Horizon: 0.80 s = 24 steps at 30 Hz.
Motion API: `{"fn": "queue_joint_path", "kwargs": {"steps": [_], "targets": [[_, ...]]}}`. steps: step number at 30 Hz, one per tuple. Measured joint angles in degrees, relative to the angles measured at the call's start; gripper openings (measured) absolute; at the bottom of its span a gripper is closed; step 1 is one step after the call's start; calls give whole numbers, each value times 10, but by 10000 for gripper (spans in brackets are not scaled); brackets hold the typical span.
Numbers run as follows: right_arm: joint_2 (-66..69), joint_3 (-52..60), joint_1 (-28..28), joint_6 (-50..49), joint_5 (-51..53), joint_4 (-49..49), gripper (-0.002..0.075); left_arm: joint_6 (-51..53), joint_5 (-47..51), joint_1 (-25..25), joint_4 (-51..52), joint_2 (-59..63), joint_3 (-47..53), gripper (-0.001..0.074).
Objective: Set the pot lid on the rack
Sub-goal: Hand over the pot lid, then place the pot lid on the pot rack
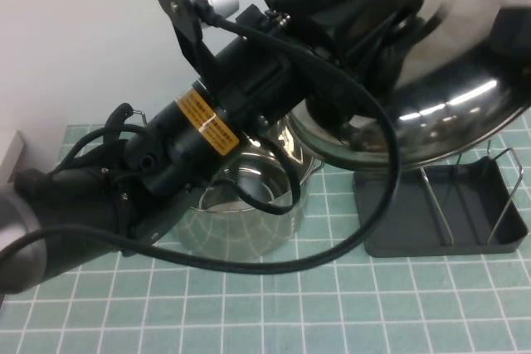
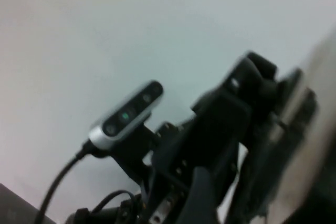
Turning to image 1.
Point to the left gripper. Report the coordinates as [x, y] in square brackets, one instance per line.
[249, 80]

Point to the stainless steel lid black knob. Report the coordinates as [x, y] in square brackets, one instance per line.
[456, 80]

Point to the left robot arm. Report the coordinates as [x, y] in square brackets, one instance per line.
[83, 205]

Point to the dark grey lid rack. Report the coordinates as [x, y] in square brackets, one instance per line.
[398, 213]

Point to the green checked tablecloth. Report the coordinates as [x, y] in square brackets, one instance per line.
[290, 308]

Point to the white box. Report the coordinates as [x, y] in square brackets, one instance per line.
[10, 155]

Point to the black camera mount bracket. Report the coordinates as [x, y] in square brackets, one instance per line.
[188, 43]

